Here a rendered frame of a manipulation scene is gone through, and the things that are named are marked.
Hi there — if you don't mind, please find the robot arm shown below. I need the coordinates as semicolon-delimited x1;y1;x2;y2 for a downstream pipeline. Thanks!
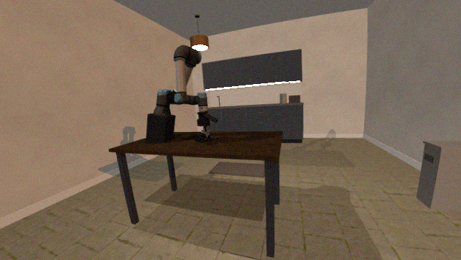
154;45;208;116

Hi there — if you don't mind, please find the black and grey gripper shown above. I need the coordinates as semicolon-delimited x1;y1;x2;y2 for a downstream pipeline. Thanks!
197;111;210;138

